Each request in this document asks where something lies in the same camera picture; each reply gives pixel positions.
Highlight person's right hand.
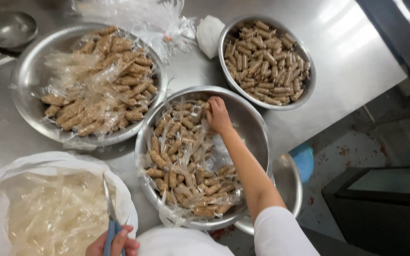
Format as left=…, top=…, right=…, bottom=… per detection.
left=204, top=96, right=234, bottom=136

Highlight person's left hand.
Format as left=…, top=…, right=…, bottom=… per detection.
left=85, top=225, right=141, bottom=256

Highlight blue handled scissors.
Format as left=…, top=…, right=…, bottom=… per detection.
left=102, top=172, right=126, bottom=256

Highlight person's white apron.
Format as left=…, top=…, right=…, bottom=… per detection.
left=135, top=225, right=236, bottom=256

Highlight pile of clear wrapper scraps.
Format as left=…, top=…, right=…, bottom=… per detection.
left=0, top=171, right=117, bottom=256

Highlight pile of short wrapped rolls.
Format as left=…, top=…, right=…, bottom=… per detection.
left=139, top=99, right=243, bottom=226

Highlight pile of long wrapped rolls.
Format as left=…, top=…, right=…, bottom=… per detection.
left=41, top=25, right=159, bottom=138

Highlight person's white sleeve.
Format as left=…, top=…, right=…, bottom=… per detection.
left=253, top=206, right=321, bottom=256

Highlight empty steel basin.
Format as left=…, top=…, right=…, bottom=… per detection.
left=233, top=153, right=303, bottom=236

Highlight deep steel bowl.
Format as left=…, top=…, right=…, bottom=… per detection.
left=135, top=85, right=273, bottom=231

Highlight wide steel bowl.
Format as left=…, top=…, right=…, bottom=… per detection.
left=10, top=22, right=168, bottom=147

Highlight blue plastic stool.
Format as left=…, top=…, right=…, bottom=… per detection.
left=289, top=143, right=314, bottom=184

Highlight crumpled clear plastic bag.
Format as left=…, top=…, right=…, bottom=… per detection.
left=70, top=0, right=198, bottom=64

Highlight steel bowl with unwrapped pieces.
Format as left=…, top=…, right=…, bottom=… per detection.
left=218, top=15, right=317, bottom=111

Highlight pile of unwrapped brown pieces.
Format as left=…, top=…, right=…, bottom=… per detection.
left=224, top=21, right=312, bottom=106

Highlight small empty steel bowl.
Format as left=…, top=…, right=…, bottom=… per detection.
left=0, top=10, right=39, bottom=50

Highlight dark metal cabinet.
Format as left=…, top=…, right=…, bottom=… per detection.
left=322, top=165, right=410, bottom=256

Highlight grey metal machine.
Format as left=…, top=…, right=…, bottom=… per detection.
left=355, top=0, right=410, bottom=118

